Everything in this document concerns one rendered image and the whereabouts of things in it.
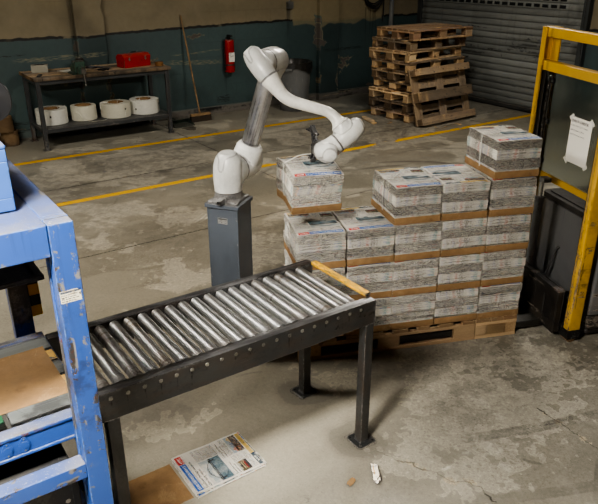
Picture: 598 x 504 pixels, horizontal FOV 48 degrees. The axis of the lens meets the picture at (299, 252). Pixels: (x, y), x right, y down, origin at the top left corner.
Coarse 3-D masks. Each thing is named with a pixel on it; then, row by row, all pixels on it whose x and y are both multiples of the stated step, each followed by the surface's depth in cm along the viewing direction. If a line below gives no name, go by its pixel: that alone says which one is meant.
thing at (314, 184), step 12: (288, 168) 363; (300, 168) 364; (312, 168) 365; (324, 168) 365; (336, 168) 366; (288, 180) 366; (300, 180) 356; (312, 180) 358; (324, 180) 360; (336, 180) 362; (288, 192) 367; (300, 192) 360; (312, 192) 363; (324, 192) 365; (336, 192) 367; (300, 204) 364; (312, 204) 366; (324, 204) 368
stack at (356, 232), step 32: (288, 224) 394; (320, 224) 386; (352, 224) 386; (384, 224) 385; (416, 224) 386; (448, 224) 391; (480, 224) 396; (288, 256) 402; (320, 256) 379; (352, 256) 384; (448, 256) 400; (480, 256) 404; (384, 288) 398; (384, 320) 407; (416, 320) 413; (320, 352) 405; (352, 352) 410
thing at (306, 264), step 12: (300, 264) 342; (252, 276) 329; (264, 276) 330; (216, 288) 317; (228, 288) 319; (168, 300) 306; (180, 300) 306; (132, 312) 296; (144, 312) 297; (180, 312) 308; (96, 324) 286; (108, 324) 289; (120, 324) 292; (48, 336) 277; (132, 336) 298; (60, 348) 280
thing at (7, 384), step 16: (32, 352) 266; (0, 368) 256; (16, 368) 256; (32, 368) 256; (48, 368) 256; (0, 384) 246; (16, 384) 246; (32, 384) 246; (48, 384) 246; (64, 384) 246; (0, 400) 237; (16, 400) 237; (32, 400) 237
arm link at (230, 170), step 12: (216, 156) 362; (228, 156) 359; (240, 156) 366; (216, 168) 361; (228, 168) 359; (240, 168) 363; (216, 180) 363; (228, 180) 361; (240, 180) 365; (216, 192) 367; (228, 192) 364
